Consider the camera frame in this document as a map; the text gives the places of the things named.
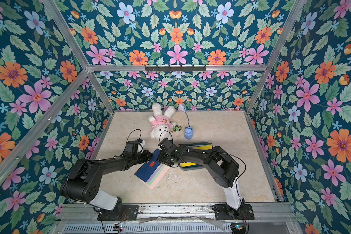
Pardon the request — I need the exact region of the navy blue envelope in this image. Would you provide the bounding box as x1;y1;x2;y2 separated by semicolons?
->
134;149;164;182

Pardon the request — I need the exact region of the yellow envelope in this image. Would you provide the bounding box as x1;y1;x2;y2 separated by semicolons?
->
180;143;213;169

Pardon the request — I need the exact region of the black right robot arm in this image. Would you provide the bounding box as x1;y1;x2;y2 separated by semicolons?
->
158;138;244;211

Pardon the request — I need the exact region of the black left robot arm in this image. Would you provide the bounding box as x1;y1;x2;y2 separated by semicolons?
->
60;139;153;211

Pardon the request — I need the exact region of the dark teal storage box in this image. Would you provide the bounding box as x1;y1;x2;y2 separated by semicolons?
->
179;142;213;171

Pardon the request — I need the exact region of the light green envelope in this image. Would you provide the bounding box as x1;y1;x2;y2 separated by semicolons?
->
145;164;170;189

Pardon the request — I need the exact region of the small green flower toy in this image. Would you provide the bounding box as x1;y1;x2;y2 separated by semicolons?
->
173;125;182;132

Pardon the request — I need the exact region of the pink envelope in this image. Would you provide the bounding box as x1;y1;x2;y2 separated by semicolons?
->
147;166;170;190

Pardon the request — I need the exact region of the white plush bunny toy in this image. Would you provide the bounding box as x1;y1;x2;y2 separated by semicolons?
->
148;103;177;141

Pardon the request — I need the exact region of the blue cat desk lamp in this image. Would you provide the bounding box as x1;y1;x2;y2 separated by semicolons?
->
178;104;193;140

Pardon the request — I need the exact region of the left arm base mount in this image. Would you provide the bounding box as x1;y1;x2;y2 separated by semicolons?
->
98;197;139;221

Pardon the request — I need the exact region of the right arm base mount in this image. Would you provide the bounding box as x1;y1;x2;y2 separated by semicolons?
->
212;199;254;220

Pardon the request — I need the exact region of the black wall hook rail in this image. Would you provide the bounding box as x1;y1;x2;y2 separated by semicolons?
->
144;65;207;73

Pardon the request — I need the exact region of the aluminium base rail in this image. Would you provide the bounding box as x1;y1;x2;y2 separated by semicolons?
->
51;202;302;234

